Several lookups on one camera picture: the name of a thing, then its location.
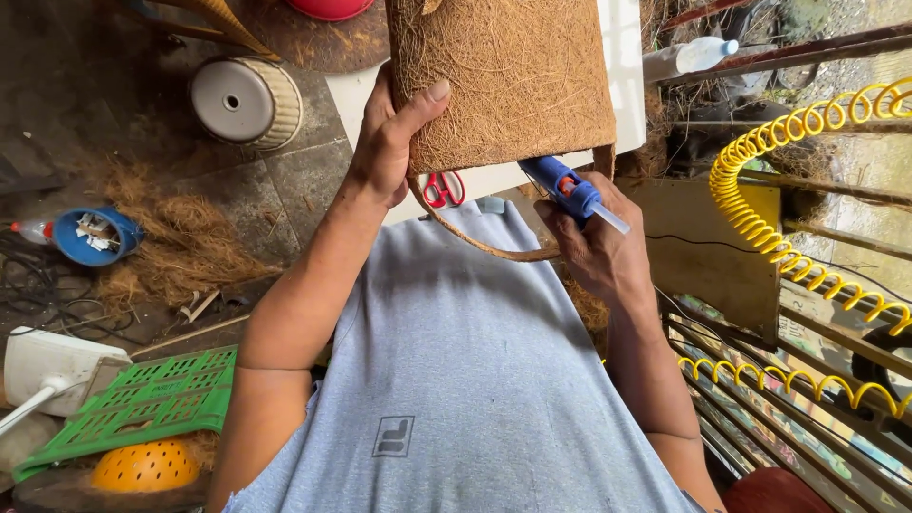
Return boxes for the blue hot glue gun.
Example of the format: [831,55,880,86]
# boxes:
[518,156,632,236]

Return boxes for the white plastic bottle blue cap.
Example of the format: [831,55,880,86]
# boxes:
[643,36,741,84]

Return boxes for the person's left hand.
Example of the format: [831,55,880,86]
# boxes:
[345,60,453,212]

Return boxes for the heap of coconut fibre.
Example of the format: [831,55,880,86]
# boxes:
[89,158,285,314]

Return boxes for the green plastic crate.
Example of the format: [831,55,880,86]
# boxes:
[12,345,238,483]

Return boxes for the red handled scissors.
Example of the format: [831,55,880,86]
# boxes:
[422,171,467,209]

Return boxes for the red stool seat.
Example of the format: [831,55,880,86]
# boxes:
[721,466,836,513]

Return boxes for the grey t-shirt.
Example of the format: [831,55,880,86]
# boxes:
[221,199,706,513]

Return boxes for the black cables bundle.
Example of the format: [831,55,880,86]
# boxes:
[0,229,136,343]

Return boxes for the cream ribbed plastic pot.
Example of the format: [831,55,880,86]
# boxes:
[188,56,305,151]

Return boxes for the person's right hand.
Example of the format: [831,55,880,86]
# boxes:
[533,171,658,313]

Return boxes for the rusty metal railing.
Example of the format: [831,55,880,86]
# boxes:
[652,0,912,90]

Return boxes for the white table board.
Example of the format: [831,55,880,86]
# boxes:
[325,0,648,228]

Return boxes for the brown coconut fibre pot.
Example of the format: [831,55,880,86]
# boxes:
[385,0,618,263]

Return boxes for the blue plastic cup with scraps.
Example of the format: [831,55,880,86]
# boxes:
[52,207,145,267]

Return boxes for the yellow coiled air hose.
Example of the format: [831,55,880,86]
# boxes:
[675,76,912,420]

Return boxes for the clear squeeze bottle red cap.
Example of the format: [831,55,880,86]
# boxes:
[10,219,57,245]

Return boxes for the brown wooden board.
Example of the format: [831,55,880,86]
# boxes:
[616,177,783,343]

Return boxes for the orange perforated plastic bowl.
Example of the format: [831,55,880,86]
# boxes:
[90,438,202,494]

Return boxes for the red plastic bowl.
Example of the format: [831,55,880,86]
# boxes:
[285,0,376,21]

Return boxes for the woven rattan chair leg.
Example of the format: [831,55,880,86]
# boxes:
[128,0,283,64]

